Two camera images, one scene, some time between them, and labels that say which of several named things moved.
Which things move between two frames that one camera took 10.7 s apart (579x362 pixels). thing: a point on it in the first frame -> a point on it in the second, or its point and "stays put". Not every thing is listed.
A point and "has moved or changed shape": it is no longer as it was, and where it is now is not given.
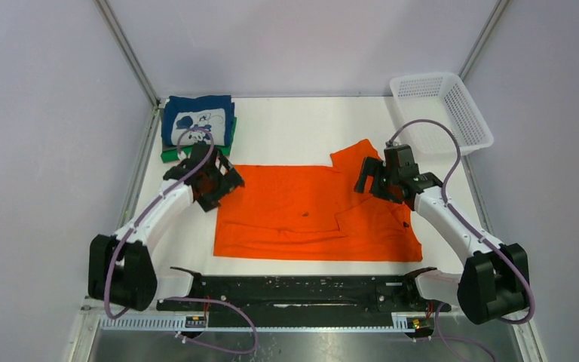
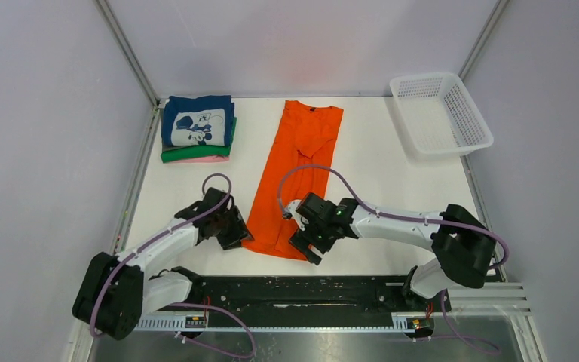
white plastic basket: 444,98 stays put
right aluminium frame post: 500,8 stays put
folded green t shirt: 173,155 stays put
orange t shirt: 312,213 has moved or changed shape
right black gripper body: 387,188 -> 316,234
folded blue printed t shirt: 206,119 stays put
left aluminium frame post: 126,50 stays put
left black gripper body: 220,185 -> 230,228
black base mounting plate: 301,296 stays put
